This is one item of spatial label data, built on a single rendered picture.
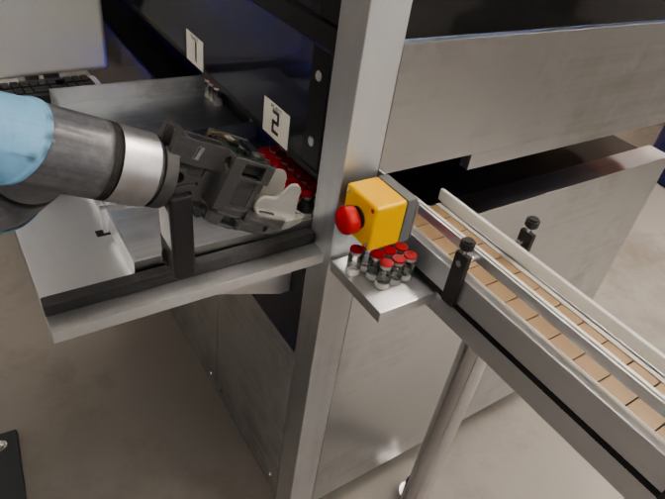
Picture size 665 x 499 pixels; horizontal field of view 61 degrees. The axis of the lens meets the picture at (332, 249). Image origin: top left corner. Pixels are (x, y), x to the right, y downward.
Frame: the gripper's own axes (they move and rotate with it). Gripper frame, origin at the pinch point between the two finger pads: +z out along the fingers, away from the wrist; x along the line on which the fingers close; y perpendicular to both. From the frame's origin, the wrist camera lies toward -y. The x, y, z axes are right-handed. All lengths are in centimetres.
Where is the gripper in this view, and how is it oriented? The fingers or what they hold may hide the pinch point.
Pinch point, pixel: (291, 219)
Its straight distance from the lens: 71.6
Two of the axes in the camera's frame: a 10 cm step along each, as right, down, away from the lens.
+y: 4.7, -8.2, -3.3
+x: -5.4, -5.7, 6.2
